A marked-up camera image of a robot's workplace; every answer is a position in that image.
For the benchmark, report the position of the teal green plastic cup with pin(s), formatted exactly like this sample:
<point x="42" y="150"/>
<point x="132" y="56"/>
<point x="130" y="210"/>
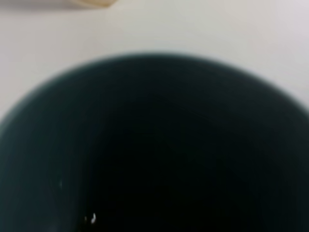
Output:
<point x="155" y="143"/>

